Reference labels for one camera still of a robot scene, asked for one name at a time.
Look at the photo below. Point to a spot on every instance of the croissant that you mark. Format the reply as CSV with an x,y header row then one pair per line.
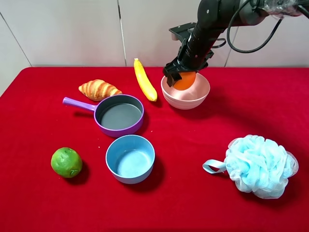
x,y
97,90

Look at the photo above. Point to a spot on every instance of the pink bowl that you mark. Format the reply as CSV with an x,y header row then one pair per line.
x,y
189,98

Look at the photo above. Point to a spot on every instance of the orange fruit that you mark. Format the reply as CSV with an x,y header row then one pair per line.
x,y
187,79

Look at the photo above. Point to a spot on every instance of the blue bowl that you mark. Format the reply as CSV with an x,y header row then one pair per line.
x,y
130,159

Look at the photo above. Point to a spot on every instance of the red velvet tablecloth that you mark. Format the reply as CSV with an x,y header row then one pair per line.
x,y
178,195

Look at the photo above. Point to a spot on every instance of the purple toy saucepan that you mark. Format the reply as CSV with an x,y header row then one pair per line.
x,y
115,116

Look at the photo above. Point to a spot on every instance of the green citrus fruit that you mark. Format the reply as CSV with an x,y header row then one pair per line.
x,y
66,162

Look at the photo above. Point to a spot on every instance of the yellow banana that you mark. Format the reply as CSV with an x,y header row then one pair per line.
x,y
143,81

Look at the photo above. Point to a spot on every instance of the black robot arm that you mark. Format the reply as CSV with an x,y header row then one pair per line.
x,y
215,18

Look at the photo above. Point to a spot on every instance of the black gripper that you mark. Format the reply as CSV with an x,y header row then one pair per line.
x,y
193,53

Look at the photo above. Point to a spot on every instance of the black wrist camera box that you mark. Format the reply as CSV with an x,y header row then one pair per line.
x,y
182,32

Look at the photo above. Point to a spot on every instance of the blue mesh bath sponge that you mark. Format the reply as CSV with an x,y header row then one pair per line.
x,y
256,165

